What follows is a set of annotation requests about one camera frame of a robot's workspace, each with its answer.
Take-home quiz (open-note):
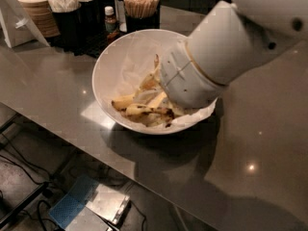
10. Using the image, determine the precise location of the small glass sauce bottle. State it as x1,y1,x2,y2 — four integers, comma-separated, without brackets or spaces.
104,6,119,43

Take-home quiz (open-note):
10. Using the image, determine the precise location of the stack of paper cups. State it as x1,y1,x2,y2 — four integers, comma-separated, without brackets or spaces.
18,0,60,38

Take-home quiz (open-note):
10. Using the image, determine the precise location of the black floor cable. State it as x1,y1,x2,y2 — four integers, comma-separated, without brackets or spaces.
0,133,52,186

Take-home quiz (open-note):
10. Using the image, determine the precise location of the yellow banana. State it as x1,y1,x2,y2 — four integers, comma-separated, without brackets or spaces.
111,55,160,111
136,97,185,127

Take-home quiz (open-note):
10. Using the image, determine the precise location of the black holder with white packets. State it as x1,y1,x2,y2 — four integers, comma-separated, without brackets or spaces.
78,0,100,36

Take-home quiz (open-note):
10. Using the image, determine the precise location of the white bowl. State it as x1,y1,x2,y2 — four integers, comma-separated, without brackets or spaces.
91,28,218,136

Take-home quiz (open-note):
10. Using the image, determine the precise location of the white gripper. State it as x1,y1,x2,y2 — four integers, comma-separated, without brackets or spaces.
133,40,226,109

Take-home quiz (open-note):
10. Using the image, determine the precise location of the yellow banana bruised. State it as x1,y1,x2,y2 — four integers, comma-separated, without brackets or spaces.
125,104,174,117

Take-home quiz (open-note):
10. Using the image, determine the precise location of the black holder with napkins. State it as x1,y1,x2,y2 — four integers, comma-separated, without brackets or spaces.
48,0,83,49

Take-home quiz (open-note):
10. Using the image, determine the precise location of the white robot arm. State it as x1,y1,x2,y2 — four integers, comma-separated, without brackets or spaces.
159,0,308,109

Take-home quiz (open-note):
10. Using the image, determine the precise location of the black cup of wooden stirrers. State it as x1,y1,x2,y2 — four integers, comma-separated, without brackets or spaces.
123,0,160,33

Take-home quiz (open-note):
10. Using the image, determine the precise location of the blue and silver floor box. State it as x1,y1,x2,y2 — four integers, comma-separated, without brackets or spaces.
49,175,130,231

